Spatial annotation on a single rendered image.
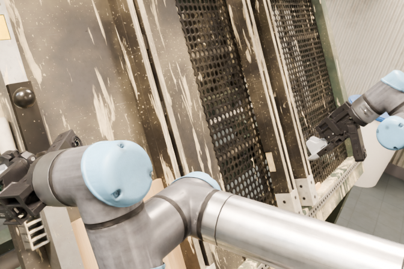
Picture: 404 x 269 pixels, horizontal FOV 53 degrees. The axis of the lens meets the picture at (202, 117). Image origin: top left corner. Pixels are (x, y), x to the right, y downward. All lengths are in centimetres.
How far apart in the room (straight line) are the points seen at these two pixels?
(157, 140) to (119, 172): 66
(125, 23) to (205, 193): 65
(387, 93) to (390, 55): 329
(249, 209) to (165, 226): 11
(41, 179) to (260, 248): 28
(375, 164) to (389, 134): 312
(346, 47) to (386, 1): 57
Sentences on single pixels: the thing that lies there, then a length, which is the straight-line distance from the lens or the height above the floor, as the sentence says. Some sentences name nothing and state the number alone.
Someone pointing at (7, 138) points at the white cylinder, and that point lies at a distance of 88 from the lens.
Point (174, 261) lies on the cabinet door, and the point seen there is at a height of 104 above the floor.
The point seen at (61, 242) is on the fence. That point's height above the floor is 123.
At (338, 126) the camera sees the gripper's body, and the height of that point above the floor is 145.
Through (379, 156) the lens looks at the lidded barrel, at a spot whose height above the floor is 37.
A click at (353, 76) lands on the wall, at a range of 452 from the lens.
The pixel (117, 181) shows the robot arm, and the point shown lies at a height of 161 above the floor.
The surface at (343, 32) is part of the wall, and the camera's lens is 448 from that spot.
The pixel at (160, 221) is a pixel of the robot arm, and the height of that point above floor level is 153.
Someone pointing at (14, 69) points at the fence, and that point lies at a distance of 91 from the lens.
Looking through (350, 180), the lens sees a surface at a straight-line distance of 234.
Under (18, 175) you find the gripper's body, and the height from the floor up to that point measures 150.
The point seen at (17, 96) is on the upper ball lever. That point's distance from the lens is 77.
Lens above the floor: 187
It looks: 24 degrees down
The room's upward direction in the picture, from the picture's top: 14 degrees clockwise
